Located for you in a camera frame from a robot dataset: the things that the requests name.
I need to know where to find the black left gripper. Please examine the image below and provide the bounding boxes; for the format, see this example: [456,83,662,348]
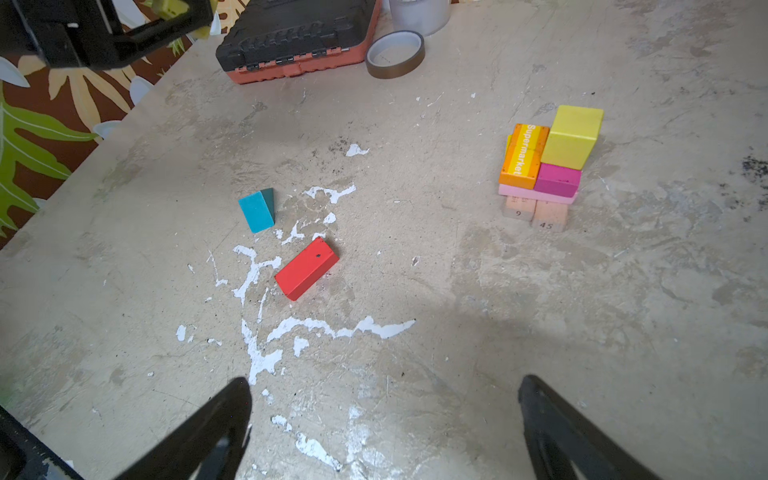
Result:
[1,0,215,69]

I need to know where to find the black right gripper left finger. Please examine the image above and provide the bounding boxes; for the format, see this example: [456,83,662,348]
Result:
[118,377,252,479]

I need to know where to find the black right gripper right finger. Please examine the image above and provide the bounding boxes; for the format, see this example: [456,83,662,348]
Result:
[518,375,658,479]

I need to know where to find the yellow green cube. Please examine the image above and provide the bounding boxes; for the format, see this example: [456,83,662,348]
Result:
[151,0,189,20]

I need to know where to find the red block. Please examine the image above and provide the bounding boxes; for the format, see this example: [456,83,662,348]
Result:
[275,238,339,301]

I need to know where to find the teal triangular block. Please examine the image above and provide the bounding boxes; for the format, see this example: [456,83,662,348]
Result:
[238,188,275,234]

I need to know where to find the natural wood plank block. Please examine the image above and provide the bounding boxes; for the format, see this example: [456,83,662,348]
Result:
[502,196,569,233]

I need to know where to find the pink rectangular block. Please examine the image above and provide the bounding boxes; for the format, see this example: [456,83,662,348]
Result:
[498,184,578,205]

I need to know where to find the magenta block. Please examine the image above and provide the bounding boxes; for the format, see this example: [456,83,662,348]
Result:
[534,163,582,197]

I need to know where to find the orange rectangular block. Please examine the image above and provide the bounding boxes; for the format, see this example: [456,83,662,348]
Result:
[499,124,550,190]

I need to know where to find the small yellow block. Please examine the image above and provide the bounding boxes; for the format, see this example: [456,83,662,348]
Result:
[541,105,604,171]

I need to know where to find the black red tool case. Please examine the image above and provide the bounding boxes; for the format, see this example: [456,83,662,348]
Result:
[216,0,381,85]

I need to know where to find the brown tape roll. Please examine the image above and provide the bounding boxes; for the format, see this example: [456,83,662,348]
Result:
[365,30,426,79]

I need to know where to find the clear tape roll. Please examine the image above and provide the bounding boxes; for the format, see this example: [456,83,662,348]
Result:
[389,0,451,36]

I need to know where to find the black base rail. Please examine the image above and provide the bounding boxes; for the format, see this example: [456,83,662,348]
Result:
[0,408,83,480]

